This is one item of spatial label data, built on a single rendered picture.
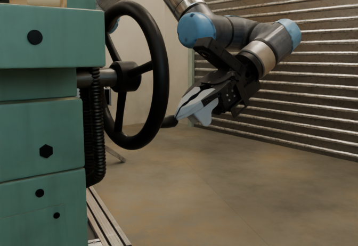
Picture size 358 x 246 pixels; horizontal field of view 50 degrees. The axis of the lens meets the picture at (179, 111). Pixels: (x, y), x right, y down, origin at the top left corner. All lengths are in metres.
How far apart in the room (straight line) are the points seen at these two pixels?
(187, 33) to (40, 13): 0.46
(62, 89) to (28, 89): 0.04
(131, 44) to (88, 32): 4.26
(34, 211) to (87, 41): 0.21
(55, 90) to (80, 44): 0.10
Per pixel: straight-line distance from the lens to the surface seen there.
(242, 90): 0.78
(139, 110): 4.78
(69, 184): 0.51
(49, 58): 0.40
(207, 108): 0.74
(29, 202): 0.50
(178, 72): 4.75
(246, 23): 0.91
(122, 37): 4.61
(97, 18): 0.42
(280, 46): 0.85
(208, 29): 0.81
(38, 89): 0.49
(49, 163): 0.49
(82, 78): 0.71
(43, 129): 0.48
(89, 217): 1.58
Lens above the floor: 0.85
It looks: 9 degrees down
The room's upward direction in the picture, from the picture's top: straight up
